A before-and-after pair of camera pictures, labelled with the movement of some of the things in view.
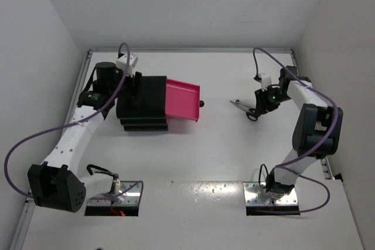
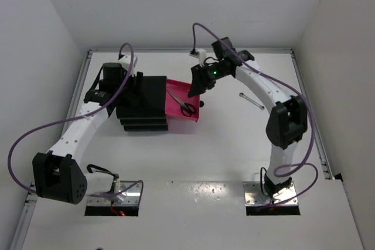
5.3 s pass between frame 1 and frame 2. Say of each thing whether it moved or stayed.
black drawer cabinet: stayed
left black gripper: stayed
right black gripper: moved
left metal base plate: stayed
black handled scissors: moved
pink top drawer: stayed
